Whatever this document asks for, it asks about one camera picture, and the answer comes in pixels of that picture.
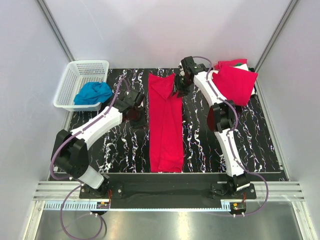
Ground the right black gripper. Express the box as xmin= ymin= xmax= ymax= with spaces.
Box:
xmin=170 ymin=74 xmax=192 ymax=99

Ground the red t-shirt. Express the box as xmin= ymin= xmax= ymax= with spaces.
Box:
xmin=148 ymin=73 xmax=184 ymax=173
xmin=212 ymin=65 xmax=259 ymax=107

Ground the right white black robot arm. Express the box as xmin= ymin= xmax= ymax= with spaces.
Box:
xmin=172 ymin=56 xmax=250 ymax=200

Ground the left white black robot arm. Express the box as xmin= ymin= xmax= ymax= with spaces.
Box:
xmin=50 ymin=90 xmax=147 ymax=198

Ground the folded red t-shirt on stack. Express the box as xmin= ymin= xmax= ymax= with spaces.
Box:
xmin=212 ymin=65 xmax=259 ymax=107

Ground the black marble pattern mat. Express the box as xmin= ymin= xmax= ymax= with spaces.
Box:
xmin=56 ymin=67 xmax=283 ymax=174

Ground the blue crumpled t-shirt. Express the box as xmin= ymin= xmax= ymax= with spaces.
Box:
xmin=74 ymin=82 xmax=113 ymax=105

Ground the white plastic basket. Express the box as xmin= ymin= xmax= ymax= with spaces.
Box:
xmin=53 ymin=60 xmax=110 ymax=112

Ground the left small controller board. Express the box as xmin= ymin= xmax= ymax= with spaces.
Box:
xmin=96 ymin=202 xmax=110 ymax=209

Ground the small controller board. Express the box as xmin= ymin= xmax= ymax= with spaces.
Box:
xmin=96 ymin=202 xmax=110 ymax=209
xmin=231 ymin=202 xmax=247 ymax=212

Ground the right small controller board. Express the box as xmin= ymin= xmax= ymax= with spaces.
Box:
xmin=231 ymin=202 xmax=247 ymax=212

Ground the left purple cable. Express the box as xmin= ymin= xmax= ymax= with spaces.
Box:
xmin=49 ymin=78 xmax=131 ymax=238

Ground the purple cable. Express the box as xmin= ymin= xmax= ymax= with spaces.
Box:
xmin=191 ymin=55 xmax=270 ymax=218
xmin=49 ymin=78 xmax=131 ymax=238

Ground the aluminium front rail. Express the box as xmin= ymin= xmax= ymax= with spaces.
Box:
xmin=33 ymin=181 xmax=305 ymax=212

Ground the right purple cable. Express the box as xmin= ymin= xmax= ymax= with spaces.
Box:
xmin=191 ymin=55 xmax=270 ymax=218

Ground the right aluminium corner post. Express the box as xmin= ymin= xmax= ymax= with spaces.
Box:
xmin=254 ymin=0 xmax=300 ymax=73

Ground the aluminium corner post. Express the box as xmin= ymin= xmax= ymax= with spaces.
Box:
xmin=35 ymin=0 xmax=75 ymax=62
xmin=254 ymin=0 xmax=300 ymax=73

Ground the left aluminium corner post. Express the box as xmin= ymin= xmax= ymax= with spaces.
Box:
xmin=35 ymin=0 xmax=75 ymax=62

